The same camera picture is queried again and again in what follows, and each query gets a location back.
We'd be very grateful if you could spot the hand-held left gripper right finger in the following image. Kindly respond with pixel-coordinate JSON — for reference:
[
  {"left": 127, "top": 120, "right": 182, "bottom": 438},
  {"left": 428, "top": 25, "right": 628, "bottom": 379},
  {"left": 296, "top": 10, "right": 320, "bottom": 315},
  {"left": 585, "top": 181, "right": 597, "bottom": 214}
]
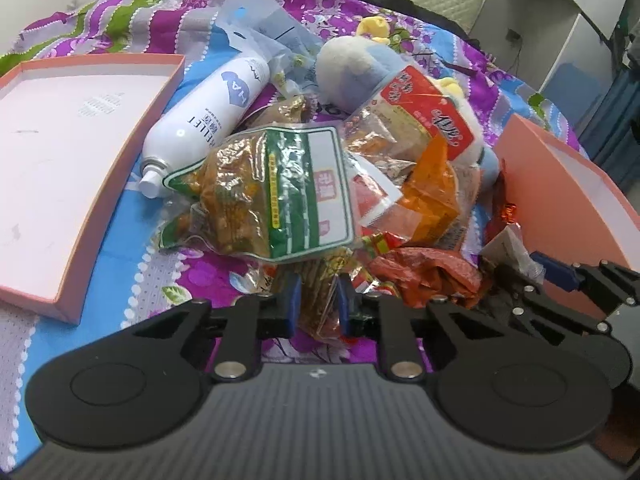
[{"left": 336, "top": 275, "right": 507, "bottom": 382}]

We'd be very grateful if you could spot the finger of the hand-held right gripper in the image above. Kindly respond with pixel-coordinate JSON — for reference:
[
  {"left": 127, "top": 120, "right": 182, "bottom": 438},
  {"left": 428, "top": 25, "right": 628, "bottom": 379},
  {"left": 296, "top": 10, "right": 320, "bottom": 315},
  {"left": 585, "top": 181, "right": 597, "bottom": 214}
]
[
  {"left": 477, "top": 256, "right": 613, "bottom": 341},
  {"left": 531, "top": 251, "right": 640, "bottom": 322}
]

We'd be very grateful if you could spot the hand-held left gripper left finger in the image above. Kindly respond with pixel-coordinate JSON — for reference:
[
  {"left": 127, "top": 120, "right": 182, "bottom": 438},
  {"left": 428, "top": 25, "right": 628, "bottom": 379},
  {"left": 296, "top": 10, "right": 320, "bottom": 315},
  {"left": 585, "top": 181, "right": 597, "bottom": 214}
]
[{"left": 120, "top": 272, "right": 303, "bottom": 382}]

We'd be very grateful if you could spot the gold snack packet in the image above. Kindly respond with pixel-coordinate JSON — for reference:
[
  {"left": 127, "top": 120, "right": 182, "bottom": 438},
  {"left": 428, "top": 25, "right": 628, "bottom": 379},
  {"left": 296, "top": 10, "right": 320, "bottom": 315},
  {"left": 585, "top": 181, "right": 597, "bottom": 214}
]
[{"left": 280, "top": 247, "right": 362, "bottom": 346}]

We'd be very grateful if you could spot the white snack wrapper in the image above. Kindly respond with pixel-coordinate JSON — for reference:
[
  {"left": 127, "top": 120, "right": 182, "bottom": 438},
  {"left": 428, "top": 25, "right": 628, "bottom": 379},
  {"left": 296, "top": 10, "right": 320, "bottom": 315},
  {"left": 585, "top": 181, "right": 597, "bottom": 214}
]
[{"left": 480, "top": 225, "right": 547, "bottom": 286}]

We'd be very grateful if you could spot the pink cardboard box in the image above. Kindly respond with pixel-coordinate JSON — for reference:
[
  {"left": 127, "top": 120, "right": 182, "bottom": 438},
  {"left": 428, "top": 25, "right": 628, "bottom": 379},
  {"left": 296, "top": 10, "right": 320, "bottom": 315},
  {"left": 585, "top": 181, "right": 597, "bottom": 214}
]
[{"left": 492, "top": 114, "right": 640, "bottom": 321}]

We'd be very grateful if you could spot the red foil candy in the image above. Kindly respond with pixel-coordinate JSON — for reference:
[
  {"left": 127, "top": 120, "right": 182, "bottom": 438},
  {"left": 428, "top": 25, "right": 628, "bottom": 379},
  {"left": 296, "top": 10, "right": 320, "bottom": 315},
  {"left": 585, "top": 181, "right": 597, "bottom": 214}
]
[{"left": 492, "top": 199, "right": 522, "bottom": 227}]

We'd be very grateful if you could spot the red white snack packet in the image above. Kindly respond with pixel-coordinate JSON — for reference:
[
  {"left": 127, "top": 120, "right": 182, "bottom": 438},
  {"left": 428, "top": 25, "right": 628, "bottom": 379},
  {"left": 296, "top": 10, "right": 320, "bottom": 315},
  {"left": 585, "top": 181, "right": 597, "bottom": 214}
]
[{"left": 349, "top": 157, "right": 405, "bottom": 227}]

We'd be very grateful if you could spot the green label snack bag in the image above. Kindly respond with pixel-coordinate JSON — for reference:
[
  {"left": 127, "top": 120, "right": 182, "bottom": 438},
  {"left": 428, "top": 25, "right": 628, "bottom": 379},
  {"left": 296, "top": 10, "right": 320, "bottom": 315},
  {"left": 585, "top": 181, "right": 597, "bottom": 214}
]
[{"left": 159, "top": 125, "right": 357, "bottom": 265}]

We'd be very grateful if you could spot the orange snack packet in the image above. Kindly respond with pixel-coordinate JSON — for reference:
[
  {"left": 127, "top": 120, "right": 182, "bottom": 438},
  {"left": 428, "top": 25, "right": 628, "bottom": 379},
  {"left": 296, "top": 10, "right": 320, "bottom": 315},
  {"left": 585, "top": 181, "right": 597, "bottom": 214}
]
[{"left": 390, "top": 135, "right": 467, "bottom": 252}]

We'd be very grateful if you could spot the red label snack bag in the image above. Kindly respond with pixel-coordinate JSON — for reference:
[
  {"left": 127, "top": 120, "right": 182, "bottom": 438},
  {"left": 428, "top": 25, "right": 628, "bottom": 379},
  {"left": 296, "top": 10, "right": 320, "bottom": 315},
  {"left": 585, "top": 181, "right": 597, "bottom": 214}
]
[{"left": 345, "top": 65, "right": 477, "bottom": 182}]

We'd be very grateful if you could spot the dark blue cloth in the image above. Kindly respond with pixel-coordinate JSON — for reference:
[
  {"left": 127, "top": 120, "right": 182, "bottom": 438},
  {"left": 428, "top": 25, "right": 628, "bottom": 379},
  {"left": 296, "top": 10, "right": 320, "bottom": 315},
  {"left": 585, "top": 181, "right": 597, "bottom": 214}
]
[{"left": 575, "top": 57, "right": 640, "bottom": 188}]

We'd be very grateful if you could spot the blue chair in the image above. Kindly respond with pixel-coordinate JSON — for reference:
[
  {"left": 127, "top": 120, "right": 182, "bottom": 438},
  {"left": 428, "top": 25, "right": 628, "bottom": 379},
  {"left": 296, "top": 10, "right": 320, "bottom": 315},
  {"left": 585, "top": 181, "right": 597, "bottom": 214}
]
[{"left": 542, "top": 62, "right": 614, "bottom": 132}]

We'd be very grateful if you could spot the brown foil snack packet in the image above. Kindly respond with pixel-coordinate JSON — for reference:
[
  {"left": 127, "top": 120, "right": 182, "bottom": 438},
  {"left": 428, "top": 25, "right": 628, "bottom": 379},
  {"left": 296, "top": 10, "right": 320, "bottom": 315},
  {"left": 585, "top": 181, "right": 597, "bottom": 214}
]
[{"left": 249, "top": 96, "right": 308, "bottom": 132}]

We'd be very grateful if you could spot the white spray bottle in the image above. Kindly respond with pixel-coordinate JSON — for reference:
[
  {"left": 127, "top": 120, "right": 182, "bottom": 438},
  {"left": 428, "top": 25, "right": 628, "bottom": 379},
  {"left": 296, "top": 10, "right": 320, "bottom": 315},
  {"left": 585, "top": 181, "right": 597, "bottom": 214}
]
[{"left": 139, "top": 55, "right": 272, "bottom": 199}]

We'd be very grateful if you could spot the white blue plush toy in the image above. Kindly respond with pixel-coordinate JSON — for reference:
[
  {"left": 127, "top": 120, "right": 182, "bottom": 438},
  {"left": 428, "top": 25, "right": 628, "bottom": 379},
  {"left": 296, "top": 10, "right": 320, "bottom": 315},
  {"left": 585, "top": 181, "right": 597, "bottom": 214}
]
[{"left": 315, "top": 16, "right": 502, "bottom": 196}]

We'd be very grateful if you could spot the white cabinet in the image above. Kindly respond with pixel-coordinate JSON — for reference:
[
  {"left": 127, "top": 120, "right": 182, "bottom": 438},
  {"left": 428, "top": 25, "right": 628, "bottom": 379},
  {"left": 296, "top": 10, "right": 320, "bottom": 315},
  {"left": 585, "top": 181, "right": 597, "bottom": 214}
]
[{"left": 470, "top": 0, "right": 640, "bottom": 133}]

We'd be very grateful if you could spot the pink box lid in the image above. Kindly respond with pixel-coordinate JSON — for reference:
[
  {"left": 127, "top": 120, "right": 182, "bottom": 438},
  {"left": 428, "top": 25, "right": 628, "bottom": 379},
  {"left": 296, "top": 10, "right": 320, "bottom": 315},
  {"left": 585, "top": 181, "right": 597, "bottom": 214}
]
[{"left": 0, "top": 54, "right": 186, "bottom": 322}]

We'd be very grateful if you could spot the clear plastic bag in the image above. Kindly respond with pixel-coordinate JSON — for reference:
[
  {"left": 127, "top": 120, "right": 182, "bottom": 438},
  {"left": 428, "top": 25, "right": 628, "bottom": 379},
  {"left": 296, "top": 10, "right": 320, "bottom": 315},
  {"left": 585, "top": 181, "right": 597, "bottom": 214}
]
[{"left": 214, "top": 0, "right": 327, "bottom": 97}]

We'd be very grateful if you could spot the purple floral blanket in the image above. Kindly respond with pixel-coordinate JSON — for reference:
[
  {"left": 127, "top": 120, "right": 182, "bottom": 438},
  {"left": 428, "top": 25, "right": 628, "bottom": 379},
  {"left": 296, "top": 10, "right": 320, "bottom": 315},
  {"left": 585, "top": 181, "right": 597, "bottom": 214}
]
[{"left": 0, "top": 0, "right": 591, "bottom": 461}]

